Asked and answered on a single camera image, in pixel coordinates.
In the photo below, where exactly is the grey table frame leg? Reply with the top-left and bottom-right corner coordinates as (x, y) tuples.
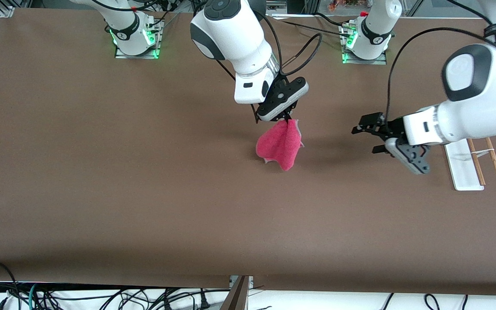
(220, 276), (254, 310)

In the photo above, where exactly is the left arm black gripper cable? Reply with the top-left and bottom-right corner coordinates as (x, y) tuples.
(386, 27), (496, 125)

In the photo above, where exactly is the white power strip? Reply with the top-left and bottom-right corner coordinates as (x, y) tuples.
(265, 0), (288, 14)

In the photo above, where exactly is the pink and grey towel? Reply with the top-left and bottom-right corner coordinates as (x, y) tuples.
(255, 119), (305, 172)

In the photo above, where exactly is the black cable to arm base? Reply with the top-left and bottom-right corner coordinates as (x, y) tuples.
(270, 12), (353, 37)

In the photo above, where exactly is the black cable with plug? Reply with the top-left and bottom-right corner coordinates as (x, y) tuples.
(190, 289), (211, 310)

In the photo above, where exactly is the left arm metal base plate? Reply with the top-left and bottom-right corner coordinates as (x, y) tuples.
(341, 22), (388, 65)

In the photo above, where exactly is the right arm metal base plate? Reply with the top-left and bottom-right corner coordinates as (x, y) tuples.
(115, 19), (163, 59)

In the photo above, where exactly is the white rack with wooden rods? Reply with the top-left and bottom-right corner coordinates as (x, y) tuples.
(444, 137), (496, 191)

